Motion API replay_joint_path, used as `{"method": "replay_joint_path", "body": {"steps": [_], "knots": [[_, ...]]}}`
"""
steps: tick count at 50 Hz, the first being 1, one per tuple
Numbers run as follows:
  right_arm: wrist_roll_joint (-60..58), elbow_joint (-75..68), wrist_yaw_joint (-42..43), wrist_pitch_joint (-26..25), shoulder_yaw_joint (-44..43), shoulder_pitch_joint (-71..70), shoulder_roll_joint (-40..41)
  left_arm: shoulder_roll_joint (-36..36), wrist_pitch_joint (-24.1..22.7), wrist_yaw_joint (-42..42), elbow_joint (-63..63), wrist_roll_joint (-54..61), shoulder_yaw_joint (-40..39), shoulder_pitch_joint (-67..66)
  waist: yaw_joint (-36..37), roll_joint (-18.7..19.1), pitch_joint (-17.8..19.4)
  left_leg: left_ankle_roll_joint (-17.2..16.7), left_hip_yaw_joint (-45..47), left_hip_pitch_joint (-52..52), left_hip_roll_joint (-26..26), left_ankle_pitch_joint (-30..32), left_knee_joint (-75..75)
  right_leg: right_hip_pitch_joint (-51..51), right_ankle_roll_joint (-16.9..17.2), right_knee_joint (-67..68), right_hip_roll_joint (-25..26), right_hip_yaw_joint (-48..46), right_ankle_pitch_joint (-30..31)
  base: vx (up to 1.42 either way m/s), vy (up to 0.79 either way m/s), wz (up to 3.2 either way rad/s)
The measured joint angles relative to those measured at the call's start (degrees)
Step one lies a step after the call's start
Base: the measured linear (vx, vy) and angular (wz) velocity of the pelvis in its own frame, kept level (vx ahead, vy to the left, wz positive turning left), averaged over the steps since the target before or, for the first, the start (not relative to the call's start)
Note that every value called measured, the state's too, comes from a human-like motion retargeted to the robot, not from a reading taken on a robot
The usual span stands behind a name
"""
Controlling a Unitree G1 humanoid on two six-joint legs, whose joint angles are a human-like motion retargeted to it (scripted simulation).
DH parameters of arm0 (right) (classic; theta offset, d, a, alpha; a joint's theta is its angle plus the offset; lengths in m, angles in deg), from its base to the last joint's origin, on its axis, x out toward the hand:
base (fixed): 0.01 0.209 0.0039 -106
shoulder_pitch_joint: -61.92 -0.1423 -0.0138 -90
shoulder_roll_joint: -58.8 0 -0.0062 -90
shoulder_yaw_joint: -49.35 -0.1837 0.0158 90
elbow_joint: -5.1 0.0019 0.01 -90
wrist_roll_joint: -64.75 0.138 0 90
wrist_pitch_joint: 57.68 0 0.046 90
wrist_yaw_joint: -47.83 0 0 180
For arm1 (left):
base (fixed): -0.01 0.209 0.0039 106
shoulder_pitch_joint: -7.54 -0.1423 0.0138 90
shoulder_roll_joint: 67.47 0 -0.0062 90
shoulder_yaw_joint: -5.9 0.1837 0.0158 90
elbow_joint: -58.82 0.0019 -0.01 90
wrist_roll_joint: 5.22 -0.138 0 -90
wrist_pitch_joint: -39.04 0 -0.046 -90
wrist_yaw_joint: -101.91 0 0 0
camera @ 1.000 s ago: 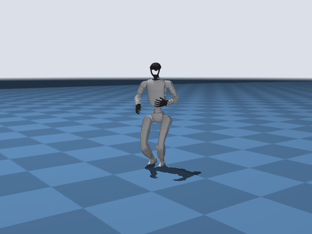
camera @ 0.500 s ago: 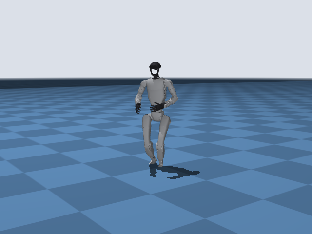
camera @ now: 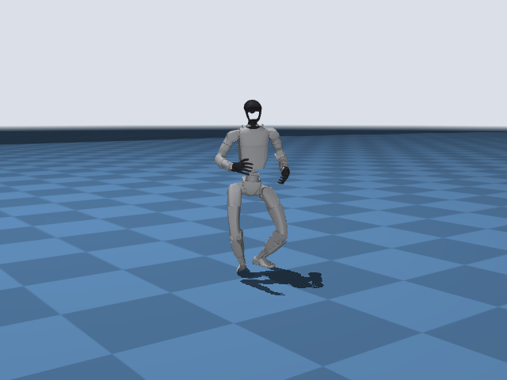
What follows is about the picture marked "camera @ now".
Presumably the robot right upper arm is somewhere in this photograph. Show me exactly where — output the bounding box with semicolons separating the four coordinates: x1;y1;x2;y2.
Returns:
217;130;240;158

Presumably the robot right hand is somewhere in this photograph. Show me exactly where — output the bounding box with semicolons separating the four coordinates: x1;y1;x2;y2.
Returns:
231;158;253;175

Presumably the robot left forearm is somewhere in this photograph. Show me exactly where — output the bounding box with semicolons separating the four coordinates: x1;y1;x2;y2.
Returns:
278;151;288;172

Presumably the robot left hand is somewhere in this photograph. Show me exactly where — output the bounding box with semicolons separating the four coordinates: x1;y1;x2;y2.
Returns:
277;166;290;184

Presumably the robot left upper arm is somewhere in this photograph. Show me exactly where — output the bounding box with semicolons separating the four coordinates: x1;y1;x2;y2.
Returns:
267;127;284;161

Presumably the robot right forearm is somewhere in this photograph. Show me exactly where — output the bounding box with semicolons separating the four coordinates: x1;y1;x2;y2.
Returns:
215;154;234;171

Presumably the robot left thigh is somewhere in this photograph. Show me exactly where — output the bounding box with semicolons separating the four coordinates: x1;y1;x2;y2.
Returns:
259;185;288;243

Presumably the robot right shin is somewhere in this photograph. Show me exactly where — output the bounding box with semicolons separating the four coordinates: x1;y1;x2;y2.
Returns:
230;236;246;265

